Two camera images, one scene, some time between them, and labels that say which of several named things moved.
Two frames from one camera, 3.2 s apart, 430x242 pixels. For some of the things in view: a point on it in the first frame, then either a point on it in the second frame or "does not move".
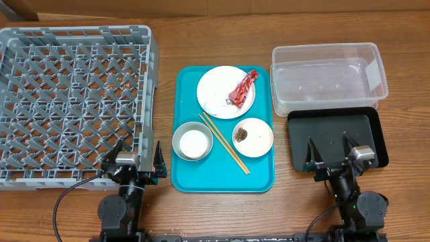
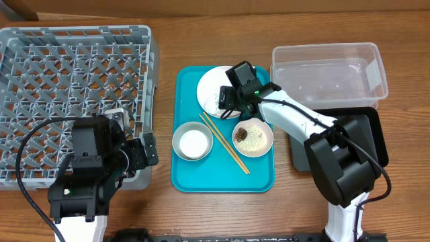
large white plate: (213, 87) does not move
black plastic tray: (325, 127) does not move
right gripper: (333, 167) -> (227, 97)
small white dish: (259, 139) does not move
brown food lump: (241, 135) does not move
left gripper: (159, 166) -> (140, 160)
